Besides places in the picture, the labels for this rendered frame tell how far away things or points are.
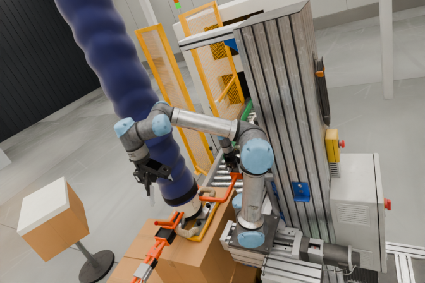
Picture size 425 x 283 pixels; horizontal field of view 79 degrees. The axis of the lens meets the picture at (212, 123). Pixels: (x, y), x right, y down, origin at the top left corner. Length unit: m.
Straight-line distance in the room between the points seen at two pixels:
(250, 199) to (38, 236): 2.10
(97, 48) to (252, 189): 0.88
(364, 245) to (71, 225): 2.29
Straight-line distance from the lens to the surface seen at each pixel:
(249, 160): 0.94
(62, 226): 2.78
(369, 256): 1.56
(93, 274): 3.41
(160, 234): 1.61
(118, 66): 1.25
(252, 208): 1.12
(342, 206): 1.32
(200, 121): 1.04
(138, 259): 2.41
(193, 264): 1.61
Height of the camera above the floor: 2.16
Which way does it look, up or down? 25 degrees down
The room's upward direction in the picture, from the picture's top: 20 degrees counter-clockwise
